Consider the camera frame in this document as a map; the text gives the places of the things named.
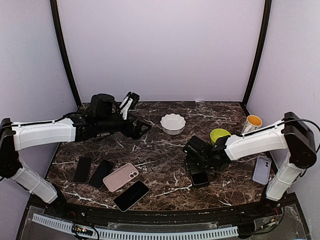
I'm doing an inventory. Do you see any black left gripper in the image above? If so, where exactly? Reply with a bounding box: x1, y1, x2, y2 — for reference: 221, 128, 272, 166
97, 112, 152, 140

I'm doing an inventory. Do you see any black phone case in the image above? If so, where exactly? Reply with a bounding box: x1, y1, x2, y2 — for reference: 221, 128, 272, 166
190, 172, 211, 188

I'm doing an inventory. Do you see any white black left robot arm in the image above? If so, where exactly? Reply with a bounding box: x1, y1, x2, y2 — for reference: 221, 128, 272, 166
0, 92, 152, 218

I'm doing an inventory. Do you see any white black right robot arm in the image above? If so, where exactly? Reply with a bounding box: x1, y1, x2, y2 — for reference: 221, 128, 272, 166
182, 111, 320, 217

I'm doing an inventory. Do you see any pink phone case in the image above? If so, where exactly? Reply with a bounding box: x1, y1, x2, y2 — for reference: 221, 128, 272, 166
102, 163, 139, 193

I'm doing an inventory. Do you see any lavender phone case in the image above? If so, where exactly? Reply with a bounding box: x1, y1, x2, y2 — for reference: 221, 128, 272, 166
252, 156, 272, 186

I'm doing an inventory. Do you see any white scalloped bowl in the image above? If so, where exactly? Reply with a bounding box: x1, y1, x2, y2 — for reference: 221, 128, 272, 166
160, 113, 186, 136

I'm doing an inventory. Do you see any green bowl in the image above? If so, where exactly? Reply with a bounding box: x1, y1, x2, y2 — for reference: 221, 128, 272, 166
210, 128, 231, 146

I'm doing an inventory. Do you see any black smartphone middle left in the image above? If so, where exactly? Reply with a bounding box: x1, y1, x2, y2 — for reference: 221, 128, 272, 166
88, 159, 115, 190

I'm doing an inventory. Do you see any white mug yellow inside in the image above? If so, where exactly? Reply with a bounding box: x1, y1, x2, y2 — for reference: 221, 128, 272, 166
241, 115, 263, 134

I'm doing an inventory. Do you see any black smartphone silver edge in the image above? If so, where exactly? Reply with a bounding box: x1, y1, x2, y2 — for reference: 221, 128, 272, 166
113, 180, 150, 212

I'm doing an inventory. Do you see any black smartphone far left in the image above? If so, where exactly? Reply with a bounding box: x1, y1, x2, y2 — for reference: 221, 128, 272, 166
73, 157, 93, 184

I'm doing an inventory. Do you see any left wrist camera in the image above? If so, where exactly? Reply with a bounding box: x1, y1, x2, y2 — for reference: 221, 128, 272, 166
119, 92, 140, 120

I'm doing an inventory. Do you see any white slotted cable duct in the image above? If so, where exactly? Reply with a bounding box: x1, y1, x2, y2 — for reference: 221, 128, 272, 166
31, 213, 239, 240

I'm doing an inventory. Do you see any black front table rail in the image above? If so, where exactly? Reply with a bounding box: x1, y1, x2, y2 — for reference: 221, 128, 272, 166
27, 194, 298, 228

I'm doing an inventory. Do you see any black left corner post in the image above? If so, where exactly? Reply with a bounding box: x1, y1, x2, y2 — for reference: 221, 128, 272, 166
49, 0, 82, 107

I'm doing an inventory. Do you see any black corner post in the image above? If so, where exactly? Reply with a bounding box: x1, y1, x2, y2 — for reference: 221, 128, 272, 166
241, 0, 272, 107
49, 0, 82, 107

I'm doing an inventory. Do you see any black right corner post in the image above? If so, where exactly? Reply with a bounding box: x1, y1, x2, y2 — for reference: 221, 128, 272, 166
241, 0, 272, 107

